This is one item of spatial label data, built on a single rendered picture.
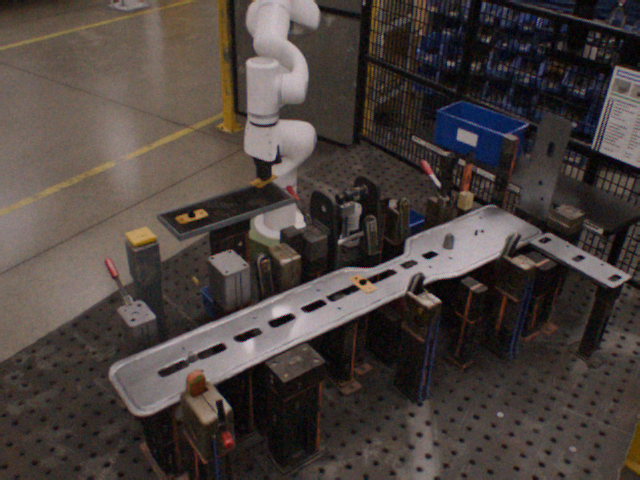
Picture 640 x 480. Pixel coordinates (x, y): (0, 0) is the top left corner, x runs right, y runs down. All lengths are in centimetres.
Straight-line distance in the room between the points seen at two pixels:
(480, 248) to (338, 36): 261
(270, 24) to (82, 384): 114
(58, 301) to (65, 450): 175
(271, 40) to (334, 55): 265
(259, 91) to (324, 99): 291
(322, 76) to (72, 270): 206
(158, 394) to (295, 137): 103
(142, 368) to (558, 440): 111
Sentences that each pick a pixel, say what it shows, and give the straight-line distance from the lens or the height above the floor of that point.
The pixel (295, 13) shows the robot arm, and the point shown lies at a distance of 207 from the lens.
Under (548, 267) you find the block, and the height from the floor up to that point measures 98.
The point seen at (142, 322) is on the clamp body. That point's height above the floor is 106.
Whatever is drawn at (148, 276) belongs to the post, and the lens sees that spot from 180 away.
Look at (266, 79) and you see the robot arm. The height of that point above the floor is 153.
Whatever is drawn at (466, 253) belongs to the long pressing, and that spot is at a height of 100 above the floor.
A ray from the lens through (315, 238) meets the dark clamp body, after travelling 188.
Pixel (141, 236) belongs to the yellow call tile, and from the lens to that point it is 176.
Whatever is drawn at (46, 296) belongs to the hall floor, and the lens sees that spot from 361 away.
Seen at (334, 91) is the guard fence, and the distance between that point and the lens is 456.
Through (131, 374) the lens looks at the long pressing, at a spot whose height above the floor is 100.
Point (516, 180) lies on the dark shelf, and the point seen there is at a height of 103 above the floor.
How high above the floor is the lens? 209
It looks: 33 degrees down
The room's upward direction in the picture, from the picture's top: 2 degrees clockwise
